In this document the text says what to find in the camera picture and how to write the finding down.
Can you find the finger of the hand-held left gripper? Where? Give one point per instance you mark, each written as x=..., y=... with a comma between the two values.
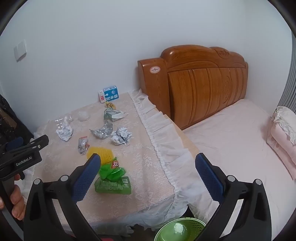
x=14, y=143
x=39, y=142

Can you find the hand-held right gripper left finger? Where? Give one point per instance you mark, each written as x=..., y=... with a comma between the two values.
x=86, y=176

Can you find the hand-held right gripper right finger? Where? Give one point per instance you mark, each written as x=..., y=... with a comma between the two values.
x=209, y=176

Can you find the silver blister pack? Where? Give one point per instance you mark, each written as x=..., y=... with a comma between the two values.
x=104, y=131

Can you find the printed paper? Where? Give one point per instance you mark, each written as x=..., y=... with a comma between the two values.
x=120, y=136

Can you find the green plastic basket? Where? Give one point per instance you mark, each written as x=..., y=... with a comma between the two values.
x=168, y=231

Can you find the yellow cartoon snack packet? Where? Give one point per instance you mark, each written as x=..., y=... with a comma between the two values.
x=110, y=105

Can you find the blue milk carton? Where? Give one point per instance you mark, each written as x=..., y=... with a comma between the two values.
x=111, y=92

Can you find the person's left hand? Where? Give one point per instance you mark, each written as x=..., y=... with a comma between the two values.
x=18, y=201

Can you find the dark cloth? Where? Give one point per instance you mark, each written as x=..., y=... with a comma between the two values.
x=9, y=120

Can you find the crumpled silver wrapper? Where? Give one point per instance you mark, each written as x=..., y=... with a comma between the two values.
x=64, y=133

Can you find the crumpled green snack packet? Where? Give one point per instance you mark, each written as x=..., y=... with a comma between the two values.
x=113, y=172

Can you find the yellow mesh pad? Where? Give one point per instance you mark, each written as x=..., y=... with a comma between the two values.
x=104, y=155

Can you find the flat green packet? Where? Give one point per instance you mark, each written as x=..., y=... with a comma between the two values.
x=115, y=186

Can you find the red silver wrapper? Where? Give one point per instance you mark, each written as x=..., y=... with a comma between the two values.
x=82, y=145

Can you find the clear plastic wrap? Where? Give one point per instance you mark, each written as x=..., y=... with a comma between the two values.
x=83, y=116
x=63, y=120

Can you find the bed with pink sheet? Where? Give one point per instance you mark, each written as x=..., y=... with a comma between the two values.
x=231, y=143

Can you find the light wooden bedside table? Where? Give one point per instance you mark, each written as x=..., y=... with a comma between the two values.
x=187, y=141

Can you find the white lace tablecloth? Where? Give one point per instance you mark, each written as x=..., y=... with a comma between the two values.
x=143, y=176

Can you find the crumpled green white packet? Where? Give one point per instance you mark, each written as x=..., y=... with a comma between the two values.
x=113, y=114

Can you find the small white red carton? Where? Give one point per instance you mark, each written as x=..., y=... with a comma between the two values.
x=101, y=96

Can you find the folded pink quilt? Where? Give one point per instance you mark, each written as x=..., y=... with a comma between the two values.
x=282, y=139

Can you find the wooden headboard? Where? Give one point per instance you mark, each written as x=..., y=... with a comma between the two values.
x=196, y=92

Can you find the grey ribbed panel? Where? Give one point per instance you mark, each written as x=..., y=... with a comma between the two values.
x=288, y=88

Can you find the oval headboard sticker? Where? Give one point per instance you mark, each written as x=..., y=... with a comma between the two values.
x=155, y=70

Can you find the white wall switch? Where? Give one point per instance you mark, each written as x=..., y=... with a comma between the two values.
x=20, y=51

